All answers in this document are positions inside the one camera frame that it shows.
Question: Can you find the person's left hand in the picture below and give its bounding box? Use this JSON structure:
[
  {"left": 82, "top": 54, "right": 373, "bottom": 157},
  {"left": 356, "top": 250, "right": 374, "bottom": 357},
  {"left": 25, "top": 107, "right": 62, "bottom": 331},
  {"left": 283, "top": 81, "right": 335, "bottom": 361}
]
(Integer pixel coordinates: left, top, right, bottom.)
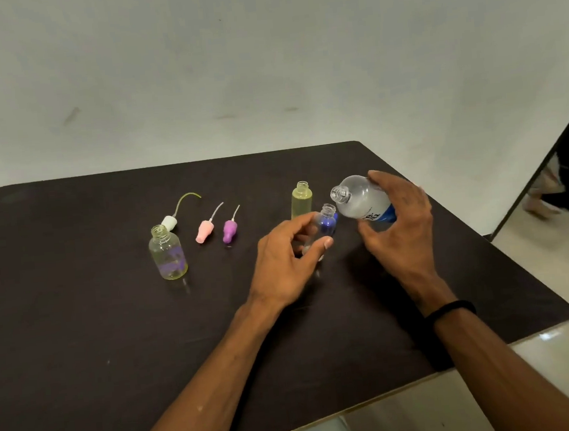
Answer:
[{"left": 239, "top": 210, "right": 341, "bottom": 316}]

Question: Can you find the person's right hand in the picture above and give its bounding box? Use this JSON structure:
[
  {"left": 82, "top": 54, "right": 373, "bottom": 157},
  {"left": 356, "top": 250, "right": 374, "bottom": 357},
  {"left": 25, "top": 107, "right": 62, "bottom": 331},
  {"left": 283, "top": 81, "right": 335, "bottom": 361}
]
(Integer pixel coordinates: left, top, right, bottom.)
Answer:
[{"left": 353, "top": 164, "right": 444, "bottom": 302}]

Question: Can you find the small clear bottle blue print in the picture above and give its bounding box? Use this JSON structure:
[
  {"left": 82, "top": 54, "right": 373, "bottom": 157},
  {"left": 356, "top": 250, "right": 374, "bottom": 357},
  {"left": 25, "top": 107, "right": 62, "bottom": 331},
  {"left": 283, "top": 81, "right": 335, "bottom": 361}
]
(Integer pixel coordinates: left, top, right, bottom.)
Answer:
[{"left": 298, "top": 202, "right": 343, "bottom": 265}]

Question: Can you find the clear water bottle blue label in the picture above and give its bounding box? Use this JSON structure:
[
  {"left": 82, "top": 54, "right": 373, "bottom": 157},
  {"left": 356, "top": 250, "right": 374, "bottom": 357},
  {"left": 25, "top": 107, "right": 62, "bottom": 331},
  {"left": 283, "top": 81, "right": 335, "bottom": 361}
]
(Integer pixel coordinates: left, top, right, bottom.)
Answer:
[{"left": 329, "top": 172, "right": 398, "bottom": 229}]

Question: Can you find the person's left forearm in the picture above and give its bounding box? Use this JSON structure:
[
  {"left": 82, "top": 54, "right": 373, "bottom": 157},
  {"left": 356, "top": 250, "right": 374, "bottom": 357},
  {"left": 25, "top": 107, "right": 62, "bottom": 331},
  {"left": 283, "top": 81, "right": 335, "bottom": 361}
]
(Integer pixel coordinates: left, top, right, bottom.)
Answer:
[{"left": 110, "top": 295, "right": 296, "bottom": 431}]

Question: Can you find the person's right forearm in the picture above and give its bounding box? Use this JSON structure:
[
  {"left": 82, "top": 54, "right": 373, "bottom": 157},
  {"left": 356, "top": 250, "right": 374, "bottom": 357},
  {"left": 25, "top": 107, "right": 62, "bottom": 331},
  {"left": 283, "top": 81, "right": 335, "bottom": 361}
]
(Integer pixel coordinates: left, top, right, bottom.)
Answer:
[{"left": 410, "top": 267, "right": 569, "bottom": 431}]

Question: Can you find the small plain yellow bottle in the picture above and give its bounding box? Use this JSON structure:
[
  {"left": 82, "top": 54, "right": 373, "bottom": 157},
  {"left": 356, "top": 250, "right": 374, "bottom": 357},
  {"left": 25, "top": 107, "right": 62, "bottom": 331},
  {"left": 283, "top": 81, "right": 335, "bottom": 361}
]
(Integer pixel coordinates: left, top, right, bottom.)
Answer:
[{"left": 289, "top": 180, "right": 315, "bottom": 220}]

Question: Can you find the purple spray cap with tube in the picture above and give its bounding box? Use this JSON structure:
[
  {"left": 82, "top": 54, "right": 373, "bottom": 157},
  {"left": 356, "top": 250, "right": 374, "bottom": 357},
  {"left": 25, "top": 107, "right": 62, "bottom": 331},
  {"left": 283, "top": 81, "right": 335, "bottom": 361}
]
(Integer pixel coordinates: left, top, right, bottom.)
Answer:
[{"left": 220, "top": 205, "right": 244, "bottom": 245}]

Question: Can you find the black wristband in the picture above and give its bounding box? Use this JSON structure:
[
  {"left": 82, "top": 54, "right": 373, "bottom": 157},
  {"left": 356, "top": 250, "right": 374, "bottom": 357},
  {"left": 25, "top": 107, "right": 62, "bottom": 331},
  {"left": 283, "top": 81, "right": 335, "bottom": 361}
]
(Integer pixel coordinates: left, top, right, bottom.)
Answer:
[{"left": 422, "top": 299, "right": 478, "bottom": 329}]

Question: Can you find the pink spray cap with tube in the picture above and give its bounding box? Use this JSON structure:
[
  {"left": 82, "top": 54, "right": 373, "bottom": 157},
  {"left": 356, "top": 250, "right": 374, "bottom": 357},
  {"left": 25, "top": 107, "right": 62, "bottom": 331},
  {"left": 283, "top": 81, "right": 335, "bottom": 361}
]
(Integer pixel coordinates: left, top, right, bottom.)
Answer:
[{"left": 192, "top": 202, "right": 228, "bottom": 245}]

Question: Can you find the small yellow bottle purple print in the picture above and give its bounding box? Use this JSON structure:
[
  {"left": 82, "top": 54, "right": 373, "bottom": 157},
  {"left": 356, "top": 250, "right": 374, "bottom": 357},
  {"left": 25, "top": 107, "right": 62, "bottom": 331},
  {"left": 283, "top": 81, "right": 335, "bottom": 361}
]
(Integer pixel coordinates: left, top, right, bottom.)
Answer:
[{"left": 147, "top": 223, "right": 190, "bottom": 283}]

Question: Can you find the white spray cap with tube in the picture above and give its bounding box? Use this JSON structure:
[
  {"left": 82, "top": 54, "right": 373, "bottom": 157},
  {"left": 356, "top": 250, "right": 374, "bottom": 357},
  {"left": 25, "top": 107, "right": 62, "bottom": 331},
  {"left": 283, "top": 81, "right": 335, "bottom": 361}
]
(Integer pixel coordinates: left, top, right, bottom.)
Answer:
[{"left": 159, "top": 191, "right": 205, "bottom": 232}]

